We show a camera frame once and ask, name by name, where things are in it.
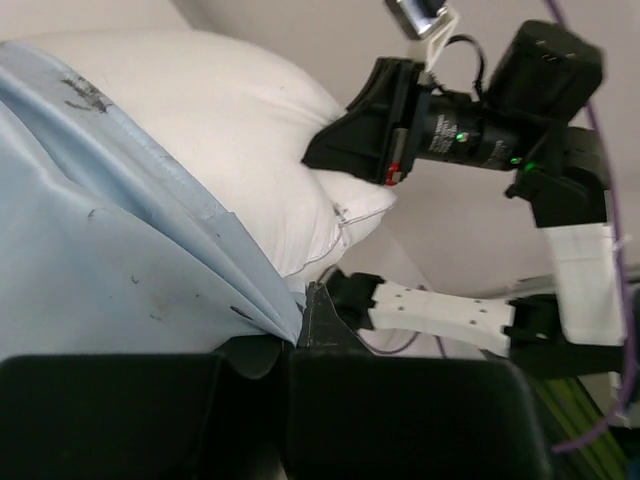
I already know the light blue pillowcase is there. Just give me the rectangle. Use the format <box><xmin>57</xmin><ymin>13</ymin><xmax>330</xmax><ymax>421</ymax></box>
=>
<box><xmin>1</xmin><ymin>42</ymin><xmax>304</xmax><ymax>359</ymax></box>

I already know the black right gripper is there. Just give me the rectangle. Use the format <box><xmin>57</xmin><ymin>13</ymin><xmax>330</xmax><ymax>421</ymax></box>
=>
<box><xmin>302</xmin><ymin>20</ymin><xmax>604</xmax><ymax>186</ymax></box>

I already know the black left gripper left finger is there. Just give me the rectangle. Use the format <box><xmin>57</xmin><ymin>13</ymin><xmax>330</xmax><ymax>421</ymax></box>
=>
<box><xmin>1</xmin><ymin>336</ymin><xmax>282</xmax><ymax>479</ymax></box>

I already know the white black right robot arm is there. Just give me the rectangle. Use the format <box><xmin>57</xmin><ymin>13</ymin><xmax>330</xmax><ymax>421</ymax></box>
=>
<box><xmin>303</xmin><ymin>20</ymin><xmax>636</xmax><ymax>379</ymax></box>

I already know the white pillow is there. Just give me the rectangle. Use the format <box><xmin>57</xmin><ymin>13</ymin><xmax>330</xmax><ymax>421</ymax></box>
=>
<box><xmin>30</xmin><ymin>30</ymin><xmax>396</xmax><ymax>280</ymax></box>

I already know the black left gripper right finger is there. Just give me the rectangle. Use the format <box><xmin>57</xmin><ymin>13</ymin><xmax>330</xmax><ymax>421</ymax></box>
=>
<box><xmin>284</xmin><ymin>283</ymin><xmax>555</xmax><ymax>479</ymax></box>

